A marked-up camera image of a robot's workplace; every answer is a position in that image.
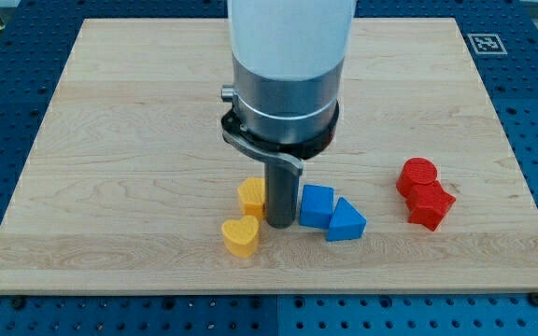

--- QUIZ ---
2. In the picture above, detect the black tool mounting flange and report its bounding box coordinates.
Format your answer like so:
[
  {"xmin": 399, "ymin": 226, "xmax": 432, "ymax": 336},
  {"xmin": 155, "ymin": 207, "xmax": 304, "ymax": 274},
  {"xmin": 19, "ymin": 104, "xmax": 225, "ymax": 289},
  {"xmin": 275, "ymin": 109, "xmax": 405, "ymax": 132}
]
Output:
[{"xmin": 220, "ymin": 103, "xmax": 339, "ymax": 175}]

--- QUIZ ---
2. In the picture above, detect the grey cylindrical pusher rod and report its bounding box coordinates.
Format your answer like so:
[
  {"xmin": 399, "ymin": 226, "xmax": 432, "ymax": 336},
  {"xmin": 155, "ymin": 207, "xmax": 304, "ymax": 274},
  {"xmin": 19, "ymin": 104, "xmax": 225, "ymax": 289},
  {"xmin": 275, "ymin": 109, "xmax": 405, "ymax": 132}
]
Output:
[{"xmin": 264, "ymin": 160, "xmax": 301, "ymax": 229}]

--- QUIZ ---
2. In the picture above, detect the yellow hexagon block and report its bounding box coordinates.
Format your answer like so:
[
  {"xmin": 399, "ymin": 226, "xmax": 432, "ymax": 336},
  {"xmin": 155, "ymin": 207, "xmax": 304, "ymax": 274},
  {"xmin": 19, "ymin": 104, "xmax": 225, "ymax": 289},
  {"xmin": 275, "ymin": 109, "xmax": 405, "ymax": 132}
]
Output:
[{"xmin": 237, "ymin": 177, "xmax": 266, "ymax": 221}]

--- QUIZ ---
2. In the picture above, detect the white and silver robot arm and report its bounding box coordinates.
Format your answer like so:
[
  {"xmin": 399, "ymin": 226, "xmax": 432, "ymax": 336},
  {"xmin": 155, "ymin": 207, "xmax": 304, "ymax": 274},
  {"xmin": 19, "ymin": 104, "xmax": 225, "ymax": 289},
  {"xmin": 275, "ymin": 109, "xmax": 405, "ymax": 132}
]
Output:
[{"xmin": 221, "ymin": 0, "xmax": 357, "ymax": 229}]

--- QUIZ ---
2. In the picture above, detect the yellow heart block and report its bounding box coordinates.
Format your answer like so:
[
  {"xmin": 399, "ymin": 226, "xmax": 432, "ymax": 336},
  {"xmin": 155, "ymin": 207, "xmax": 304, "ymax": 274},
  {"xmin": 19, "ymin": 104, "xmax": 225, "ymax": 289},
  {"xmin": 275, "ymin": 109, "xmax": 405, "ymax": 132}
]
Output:
[{"xmin": 221, "ymin": 215, "xmax": 260, "ymax": 259}]

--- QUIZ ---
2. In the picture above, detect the blue cube block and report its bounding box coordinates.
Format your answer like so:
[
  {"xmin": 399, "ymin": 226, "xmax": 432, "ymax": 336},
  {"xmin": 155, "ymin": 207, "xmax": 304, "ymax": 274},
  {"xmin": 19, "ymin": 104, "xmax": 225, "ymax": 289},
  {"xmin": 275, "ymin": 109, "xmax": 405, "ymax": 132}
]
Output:
[{"xmin": 299, "ymin": 184, "xmax": 334, "ymax": 230}]

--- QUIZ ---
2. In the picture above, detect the blue triangle block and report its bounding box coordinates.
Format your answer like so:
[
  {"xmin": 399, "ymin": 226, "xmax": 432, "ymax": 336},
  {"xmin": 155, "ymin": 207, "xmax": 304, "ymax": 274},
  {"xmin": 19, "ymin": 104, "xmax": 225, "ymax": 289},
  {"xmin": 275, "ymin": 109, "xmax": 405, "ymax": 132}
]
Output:
[{"xmin": 326, "ymin": 197, "xmax": 367, "ymax": 242}]

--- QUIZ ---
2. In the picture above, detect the red cylinder block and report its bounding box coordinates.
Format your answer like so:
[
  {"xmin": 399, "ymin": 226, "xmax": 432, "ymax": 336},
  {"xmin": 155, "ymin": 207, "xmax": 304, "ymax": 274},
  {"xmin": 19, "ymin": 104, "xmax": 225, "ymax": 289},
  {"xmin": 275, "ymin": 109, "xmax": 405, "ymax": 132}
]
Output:
[{"xmin": 396, "ymin": 157, "xmax": 438, "ymax": 197}]

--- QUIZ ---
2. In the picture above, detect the red star block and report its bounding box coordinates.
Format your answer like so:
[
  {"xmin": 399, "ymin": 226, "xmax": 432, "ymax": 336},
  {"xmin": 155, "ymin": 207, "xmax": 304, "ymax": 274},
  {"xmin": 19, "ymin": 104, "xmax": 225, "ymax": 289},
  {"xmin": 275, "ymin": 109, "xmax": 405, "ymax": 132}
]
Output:
[{"xmin": 405, "ymin": 181, "xmax": 456, "ymax": 231}]

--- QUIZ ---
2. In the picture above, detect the light wooden board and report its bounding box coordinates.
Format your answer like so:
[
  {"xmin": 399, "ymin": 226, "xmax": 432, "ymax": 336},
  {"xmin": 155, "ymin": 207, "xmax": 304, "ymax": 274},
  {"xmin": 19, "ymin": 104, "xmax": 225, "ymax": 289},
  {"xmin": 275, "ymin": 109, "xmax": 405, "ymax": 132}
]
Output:
[{"xmin": 0, "ymin": 18, "xmax": 538, "ymax": 295}]

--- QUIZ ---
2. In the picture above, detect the white fiducial marker tag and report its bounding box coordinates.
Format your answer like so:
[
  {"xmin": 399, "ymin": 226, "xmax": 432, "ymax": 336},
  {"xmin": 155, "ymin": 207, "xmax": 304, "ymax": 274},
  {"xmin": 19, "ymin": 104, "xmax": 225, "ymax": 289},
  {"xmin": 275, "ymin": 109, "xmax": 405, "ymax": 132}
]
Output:
[{"xmin": 467, "ymin": 33, "xmax": 507, "ymax": 55}]

